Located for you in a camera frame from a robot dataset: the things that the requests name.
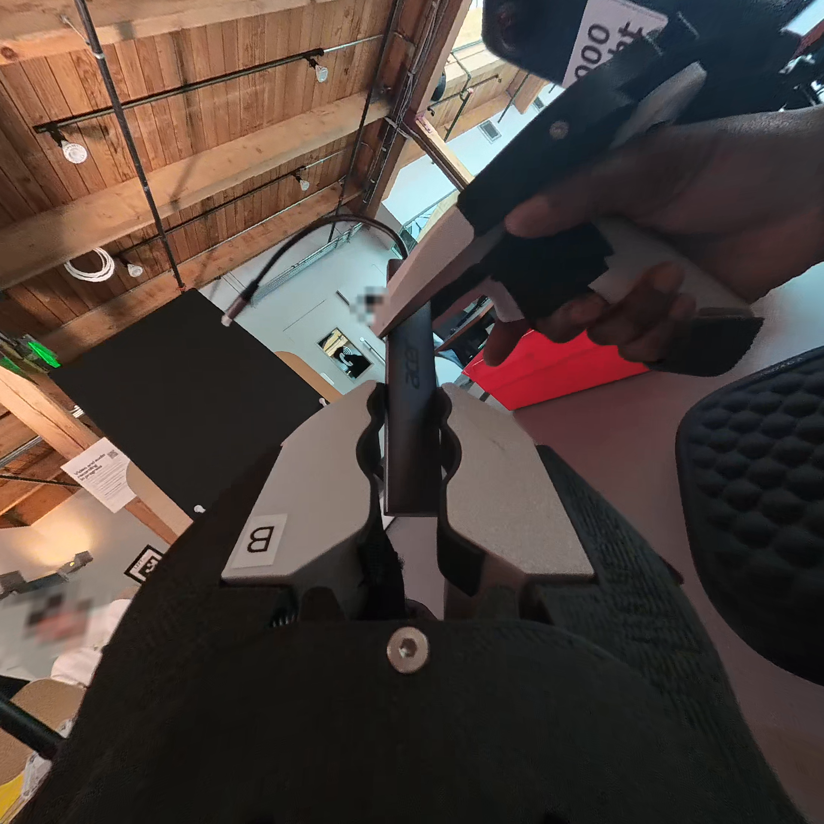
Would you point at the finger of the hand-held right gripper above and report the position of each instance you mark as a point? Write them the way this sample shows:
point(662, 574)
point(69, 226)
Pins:
point(431, 264)

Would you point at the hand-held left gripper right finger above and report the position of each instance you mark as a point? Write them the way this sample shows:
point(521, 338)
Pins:
point(515, 502)

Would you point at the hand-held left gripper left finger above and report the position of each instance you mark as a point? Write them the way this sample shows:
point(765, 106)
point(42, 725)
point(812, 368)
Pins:
point(309, 489)

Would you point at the grey usb hub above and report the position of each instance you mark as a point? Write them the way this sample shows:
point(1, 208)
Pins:
point(412, 418)

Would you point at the red storage bin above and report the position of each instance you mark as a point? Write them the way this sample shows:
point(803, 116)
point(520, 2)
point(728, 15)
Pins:
point(553, 373)

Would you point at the person's right hand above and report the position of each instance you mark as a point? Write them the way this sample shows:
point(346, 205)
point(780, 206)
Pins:
point(740, 193)

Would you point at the phone booth door window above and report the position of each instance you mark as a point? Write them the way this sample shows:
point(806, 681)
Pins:
point(344, 353)

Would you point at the black panel wooden rim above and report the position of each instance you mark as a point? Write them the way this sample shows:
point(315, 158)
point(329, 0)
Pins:
point(180, 399)

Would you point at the black white marker tag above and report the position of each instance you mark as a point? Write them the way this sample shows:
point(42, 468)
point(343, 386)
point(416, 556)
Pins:
point(145, 566)

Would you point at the white paper notice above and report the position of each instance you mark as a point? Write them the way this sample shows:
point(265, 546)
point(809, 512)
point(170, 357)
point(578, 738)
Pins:
point(100, 476)

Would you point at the black light track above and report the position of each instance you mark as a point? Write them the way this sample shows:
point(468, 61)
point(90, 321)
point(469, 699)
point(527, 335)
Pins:
point(193, 86)

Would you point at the green exit sign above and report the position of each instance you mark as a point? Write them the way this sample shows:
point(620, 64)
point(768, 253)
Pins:
point(38, 353)

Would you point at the black metal pole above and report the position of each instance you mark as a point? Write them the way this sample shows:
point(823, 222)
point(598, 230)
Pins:
point(26, 727)
point(124, 129)

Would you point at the cardboard box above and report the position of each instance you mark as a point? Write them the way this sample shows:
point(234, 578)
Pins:
point(45, 701)

